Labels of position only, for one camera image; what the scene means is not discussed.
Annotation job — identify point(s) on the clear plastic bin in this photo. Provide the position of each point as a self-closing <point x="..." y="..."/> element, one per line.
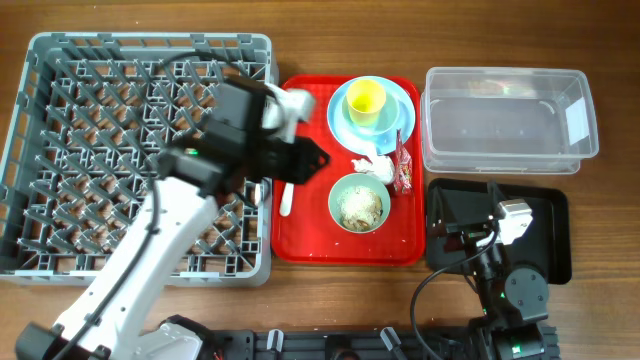
<point x="507" y="120"/>

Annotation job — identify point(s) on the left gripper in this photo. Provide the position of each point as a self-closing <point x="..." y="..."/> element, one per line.
<point x="307" y="152"/>

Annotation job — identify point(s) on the light blue plate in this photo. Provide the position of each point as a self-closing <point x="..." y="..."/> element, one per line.
<point x="384" y="143"/>

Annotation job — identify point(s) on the green bowl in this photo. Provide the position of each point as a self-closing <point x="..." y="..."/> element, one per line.
<point x="358" y="179"/>

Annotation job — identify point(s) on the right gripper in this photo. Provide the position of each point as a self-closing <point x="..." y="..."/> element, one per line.
<point x="436" y="216"/>

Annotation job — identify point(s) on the yellow plastic cup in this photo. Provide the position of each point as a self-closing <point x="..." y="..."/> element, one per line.
<point x="365" y="99"/>

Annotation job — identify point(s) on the red plastic tray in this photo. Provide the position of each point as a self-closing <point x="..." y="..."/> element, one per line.
<point x="310" y="235"/>

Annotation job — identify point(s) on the black tray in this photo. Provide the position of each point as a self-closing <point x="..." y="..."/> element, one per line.
<point x="545" y="245"/>

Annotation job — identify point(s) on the white napkin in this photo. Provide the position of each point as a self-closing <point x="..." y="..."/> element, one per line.
<point x="380" y="167"/>

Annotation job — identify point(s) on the grey dishwasher rack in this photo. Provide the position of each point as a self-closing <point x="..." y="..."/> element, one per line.
<point x="92" y="114"/>

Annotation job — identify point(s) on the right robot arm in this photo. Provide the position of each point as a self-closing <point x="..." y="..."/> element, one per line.
<point x="513" y="298"/>

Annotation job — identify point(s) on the red snack wrapper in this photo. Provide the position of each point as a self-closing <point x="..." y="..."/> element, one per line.
<point x="403" y="167"/>

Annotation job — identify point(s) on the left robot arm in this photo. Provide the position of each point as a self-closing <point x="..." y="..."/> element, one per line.
<point x="107" y="320"/>

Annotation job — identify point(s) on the rice food scraps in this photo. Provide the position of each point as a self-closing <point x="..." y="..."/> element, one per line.
<point x="360" y="209"/>

